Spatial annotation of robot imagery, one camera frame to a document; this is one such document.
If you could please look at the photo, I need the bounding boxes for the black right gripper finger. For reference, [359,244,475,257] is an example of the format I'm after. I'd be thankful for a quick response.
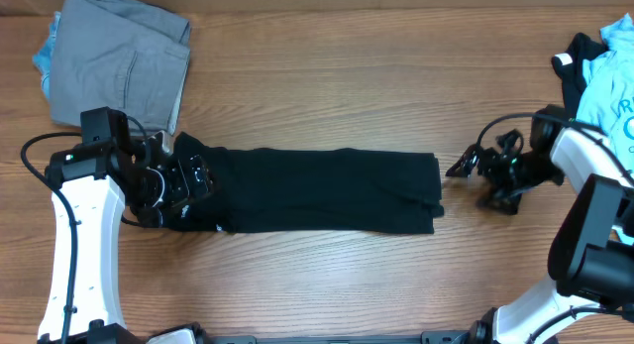
[445,144,480,178]
[476,194,521,215]

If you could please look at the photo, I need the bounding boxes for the black polo shirt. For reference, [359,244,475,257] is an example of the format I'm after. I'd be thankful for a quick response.
[167,133,444,234]

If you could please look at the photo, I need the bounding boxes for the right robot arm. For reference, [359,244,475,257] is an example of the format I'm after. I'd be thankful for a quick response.
[421,105,633,344]

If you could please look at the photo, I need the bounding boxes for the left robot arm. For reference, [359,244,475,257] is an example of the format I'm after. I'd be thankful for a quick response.
[38,107,213,343]

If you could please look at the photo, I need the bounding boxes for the light blue t-shirt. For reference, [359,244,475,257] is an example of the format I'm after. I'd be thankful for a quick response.
[577,14,633,171]

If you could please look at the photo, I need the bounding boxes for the black garment in pile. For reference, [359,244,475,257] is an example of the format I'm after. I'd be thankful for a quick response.
[551,33,607,118]

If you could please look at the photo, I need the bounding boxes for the folded grey trousers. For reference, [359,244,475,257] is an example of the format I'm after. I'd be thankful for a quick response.
[49,0,191,133]

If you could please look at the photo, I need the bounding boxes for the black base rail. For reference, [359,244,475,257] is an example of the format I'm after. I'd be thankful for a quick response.
[200,330,469,344]

